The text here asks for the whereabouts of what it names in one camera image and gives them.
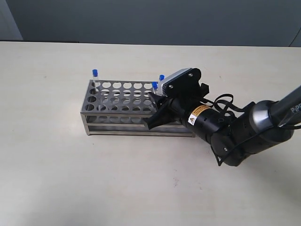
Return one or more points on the blue-capped test tube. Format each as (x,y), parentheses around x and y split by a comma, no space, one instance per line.
(161,78)
(95,80)
(155,87)

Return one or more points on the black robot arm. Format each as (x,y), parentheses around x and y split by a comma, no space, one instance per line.
(233,133)

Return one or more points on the stainless steel test tube rack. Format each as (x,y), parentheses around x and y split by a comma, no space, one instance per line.
(119,108)

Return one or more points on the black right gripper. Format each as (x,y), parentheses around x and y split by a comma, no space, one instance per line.
(170,110)

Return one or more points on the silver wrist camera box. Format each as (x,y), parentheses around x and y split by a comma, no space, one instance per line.
(183,83)

